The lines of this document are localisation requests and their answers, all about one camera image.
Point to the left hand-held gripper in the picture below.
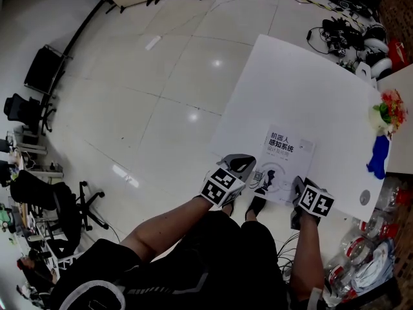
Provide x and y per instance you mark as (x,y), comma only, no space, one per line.
(222,186)

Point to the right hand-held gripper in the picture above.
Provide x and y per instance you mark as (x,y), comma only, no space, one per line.
(314,202)

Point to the white book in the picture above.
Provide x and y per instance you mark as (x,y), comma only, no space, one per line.
(290,160)

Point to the person's right forearm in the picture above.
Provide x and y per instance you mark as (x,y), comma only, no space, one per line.
(306,257)

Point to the person's left forearm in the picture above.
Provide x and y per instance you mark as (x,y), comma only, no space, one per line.
(167,228)

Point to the person's right black shoe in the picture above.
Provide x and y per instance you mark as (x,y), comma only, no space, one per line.
(256,208)

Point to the round silver disc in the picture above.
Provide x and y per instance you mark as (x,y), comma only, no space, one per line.
(365,196)

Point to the pile of clear plastic bottles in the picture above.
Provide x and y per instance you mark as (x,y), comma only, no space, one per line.
(358,247)

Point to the person's black clothing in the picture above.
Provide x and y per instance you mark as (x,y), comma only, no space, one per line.
(209,263)

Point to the blue cloth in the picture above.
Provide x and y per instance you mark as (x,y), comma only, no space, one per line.
(380,157)

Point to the white plastic bag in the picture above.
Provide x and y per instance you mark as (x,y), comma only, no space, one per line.
(374,266)

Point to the artificial flower bouquet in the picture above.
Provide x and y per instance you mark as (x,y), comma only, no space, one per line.
(390,108)

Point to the white power strip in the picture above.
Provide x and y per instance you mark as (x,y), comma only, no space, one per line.
(153,43)

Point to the white rounded robot shells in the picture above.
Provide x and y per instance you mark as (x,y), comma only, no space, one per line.
(376,53)

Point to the pile of black electronics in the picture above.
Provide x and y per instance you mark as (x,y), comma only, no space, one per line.
(338,35)

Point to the red bag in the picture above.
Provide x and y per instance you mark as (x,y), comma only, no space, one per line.
(397,53)

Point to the black office chair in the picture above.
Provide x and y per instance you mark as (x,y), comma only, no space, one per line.
(48,202)
(22,111)

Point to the cluttered white desk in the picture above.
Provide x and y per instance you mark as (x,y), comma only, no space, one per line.
(29,224)

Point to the black metal-framed bench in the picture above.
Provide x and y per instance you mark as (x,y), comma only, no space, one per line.
(43,71)

